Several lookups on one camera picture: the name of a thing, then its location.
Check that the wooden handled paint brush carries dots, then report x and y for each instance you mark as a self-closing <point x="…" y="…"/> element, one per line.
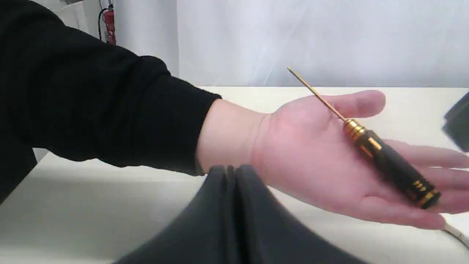
<point x="457" y="225"/>

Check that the black sleeved forearm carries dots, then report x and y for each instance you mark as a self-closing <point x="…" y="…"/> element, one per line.
<point x="80" y="98"/>

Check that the person's open bare hand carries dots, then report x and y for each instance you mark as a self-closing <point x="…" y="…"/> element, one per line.
<point x="301" y="150"/>

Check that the black and gold screwdriver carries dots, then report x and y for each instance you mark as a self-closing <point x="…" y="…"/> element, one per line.
<point x="393" y="166"/>

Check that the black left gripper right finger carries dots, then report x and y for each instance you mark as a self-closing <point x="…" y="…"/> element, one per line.
<point x="270" y="234"/>

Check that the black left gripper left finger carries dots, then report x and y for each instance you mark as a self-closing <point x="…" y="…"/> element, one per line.
<point x="201" y="234"/>

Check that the red fire extinguisher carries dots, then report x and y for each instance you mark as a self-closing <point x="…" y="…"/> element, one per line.
<point x="106" y="23"/>

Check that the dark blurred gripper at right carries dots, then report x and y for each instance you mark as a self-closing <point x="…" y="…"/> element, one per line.
<point x="456" y="123"/>

